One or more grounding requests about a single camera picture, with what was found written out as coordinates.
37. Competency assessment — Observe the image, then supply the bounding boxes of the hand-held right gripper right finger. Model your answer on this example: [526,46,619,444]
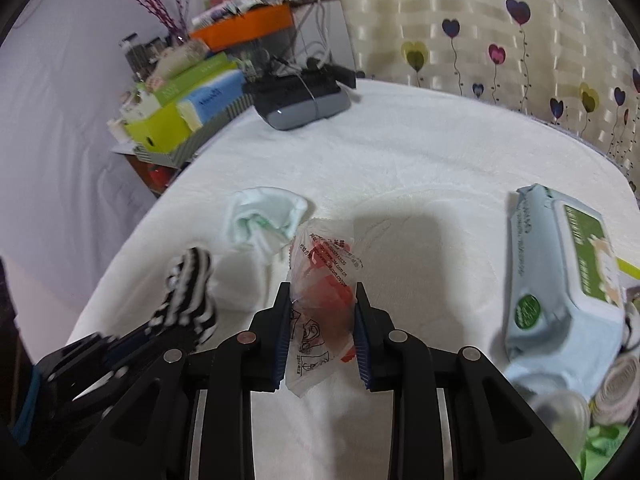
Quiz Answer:
[352,282,583,480]

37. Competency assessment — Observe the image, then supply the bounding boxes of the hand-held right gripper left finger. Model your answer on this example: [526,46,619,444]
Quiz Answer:
[65,282,293,480]

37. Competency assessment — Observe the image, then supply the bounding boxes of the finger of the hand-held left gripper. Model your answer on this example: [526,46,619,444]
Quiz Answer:
[37,324,174,407]

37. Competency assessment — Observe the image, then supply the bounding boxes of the clear packet with red item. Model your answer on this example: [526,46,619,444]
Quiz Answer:
[284,217,366,401]

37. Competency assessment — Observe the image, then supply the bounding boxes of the black white striped sock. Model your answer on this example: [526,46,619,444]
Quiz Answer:
[149,246,220,349]

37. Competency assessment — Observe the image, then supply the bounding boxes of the mint green sock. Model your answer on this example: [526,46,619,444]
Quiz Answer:
[222,187,311,267]

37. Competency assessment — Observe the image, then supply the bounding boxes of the red object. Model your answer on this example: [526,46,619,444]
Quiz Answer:
[146,161,175,192]

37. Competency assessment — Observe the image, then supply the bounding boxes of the light blue wet wipes pack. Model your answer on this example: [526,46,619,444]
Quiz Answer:
[501,183,627,397]

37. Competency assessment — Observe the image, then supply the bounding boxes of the green jar with clear lid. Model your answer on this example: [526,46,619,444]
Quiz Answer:
[529,389,592,457]

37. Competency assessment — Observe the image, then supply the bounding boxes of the striped storage box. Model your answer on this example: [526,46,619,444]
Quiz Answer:
[131,91,257,169]

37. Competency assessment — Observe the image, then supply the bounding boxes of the lime green box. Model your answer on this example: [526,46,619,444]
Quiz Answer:
[121,87,194,154]

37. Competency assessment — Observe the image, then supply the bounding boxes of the grey and black headset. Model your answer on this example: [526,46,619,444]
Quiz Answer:
[242,66,359,132]

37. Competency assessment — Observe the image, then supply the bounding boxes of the blue tissue box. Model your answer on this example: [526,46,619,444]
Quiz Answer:
[176,70,247,127]

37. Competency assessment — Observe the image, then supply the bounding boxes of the rolled grey cloth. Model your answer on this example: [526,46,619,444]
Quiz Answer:
[594,354,640,427]

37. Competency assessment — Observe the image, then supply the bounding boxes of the green plastic packet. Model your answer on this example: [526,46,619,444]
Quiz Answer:
[574,424,632,472]

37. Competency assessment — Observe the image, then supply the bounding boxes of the green tissue box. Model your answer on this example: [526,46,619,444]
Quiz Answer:
[149,51,242,107]

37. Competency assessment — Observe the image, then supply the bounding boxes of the dark glass jars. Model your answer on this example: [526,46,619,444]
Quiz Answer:
[119,31,170,72]

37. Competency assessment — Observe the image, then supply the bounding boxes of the orange box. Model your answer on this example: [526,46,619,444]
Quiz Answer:
[189,2,297,52]

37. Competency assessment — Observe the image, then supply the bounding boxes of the heart print curtain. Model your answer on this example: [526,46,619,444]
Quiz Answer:
[330,0,640,192]

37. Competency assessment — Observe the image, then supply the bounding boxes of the purple decorative branches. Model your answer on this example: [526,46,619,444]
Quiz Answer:
[106,0,199,45]

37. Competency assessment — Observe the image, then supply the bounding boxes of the black cables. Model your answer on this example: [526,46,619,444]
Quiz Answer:
[270,0,346,78]

